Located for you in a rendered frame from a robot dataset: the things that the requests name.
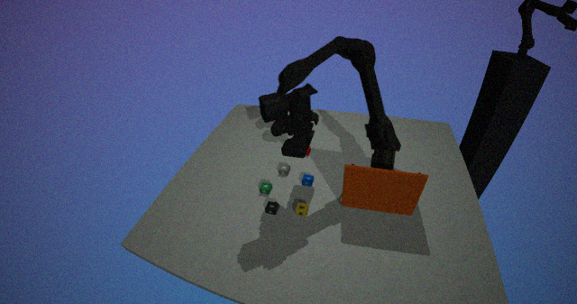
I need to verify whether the blue block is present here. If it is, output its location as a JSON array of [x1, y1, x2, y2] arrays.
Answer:
[[302, 175, 314, 187]]

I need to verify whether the green block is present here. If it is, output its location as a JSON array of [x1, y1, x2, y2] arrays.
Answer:
[[260, 182, 272, 195]]

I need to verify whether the yellow block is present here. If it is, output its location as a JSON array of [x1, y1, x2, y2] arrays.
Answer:
[[296, 202, 308, 216]]

